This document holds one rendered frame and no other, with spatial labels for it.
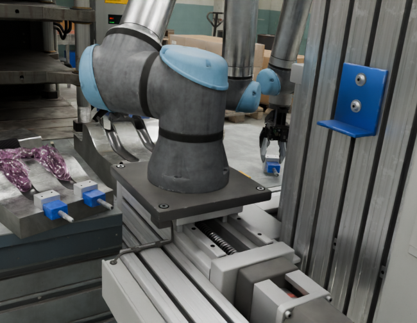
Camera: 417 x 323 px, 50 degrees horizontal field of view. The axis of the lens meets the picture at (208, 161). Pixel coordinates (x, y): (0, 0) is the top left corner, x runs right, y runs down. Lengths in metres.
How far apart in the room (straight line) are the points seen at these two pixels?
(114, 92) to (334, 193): 0.40
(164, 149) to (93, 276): 0.68
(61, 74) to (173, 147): 1.24
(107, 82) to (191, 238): 0.30
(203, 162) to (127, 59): 0.22
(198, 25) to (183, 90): 8.69
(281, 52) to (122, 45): 0.58
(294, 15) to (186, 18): 8.02
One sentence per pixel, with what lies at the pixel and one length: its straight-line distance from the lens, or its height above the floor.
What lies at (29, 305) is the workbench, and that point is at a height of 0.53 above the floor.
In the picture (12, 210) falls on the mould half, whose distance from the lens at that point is 1.15.
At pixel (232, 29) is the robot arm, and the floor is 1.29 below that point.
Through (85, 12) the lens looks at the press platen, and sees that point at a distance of 1.89.
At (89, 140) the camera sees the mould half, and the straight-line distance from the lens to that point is 1.52.
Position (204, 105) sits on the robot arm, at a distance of 0.73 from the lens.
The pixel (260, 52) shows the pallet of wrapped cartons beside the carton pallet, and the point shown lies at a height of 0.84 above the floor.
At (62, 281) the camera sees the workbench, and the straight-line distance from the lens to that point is 1.35.
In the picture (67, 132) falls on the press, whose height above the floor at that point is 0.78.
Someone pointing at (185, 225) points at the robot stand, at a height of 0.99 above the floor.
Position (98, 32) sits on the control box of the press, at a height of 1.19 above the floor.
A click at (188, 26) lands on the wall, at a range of 9.28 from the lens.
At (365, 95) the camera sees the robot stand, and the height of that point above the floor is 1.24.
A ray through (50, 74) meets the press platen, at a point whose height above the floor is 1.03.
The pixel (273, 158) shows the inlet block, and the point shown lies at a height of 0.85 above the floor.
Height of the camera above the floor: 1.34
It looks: 19 degrees down
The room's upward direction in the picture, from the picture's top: 4 degrees clockwise
